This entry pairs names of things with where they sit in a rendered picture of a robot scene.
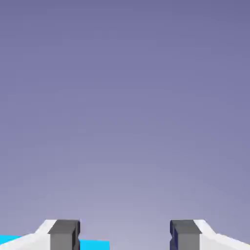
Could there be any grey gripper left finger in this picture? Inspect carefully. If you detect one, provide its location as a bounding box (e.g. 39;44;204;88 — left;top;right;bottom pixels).
0;219;81;250

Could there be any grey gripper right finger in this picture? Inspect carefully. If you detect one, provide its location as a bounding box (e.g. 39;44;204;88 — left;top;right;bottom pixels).
169;219;250;250

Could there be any large cyan box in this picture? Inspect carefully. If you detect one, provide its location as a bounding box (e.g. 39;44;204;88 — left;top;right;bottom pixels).
0;235;110;250

